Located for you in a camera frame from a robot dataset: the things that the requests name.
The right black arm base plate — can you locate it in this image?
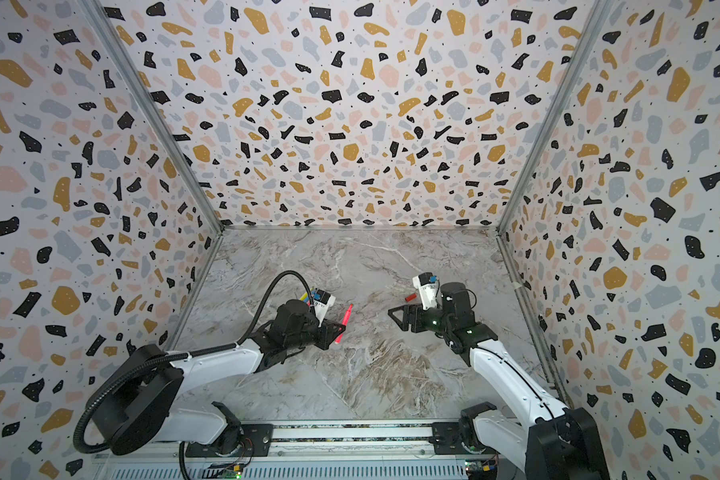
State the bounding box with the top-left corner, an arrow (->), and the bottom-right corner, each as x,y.
428,422 -> 494,455

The black corrugated cable hose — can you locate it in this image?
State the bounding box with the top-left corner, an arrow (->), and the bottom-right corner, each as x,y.
71,269 -> 314,455

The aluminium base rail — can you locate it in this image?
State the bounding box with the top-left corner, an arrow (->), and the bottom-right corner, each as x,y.
91,419 -> 528,479

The bright pink highlighter pen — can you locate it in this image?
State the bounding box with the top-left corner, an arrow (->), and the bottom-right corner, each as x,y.
335,304 -> 353,344

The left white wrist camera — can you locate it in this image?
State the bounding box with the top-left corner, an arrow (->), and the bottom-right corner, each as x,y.
312,289 -> 335,323

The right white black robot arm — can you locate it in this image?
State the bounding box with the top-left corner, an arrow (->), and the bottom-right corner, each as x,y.
388,272 -> 610,479

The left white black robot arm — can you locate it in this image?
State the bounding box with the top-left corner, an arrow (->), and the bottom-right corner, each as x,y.
73,300 -> 346,456

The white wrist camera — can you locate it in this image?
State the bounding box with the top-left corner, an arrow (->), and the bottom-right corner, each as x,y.
412,272 -> 439,310
312,289 -> 335,323

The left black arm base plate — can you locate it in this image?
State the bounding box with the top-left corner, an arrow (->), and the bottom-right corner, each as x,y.
185,424 -> 274,461

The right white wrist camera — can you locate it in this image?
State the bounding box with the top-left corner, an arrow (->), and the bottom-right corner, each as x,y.
412,272 -> 439,310

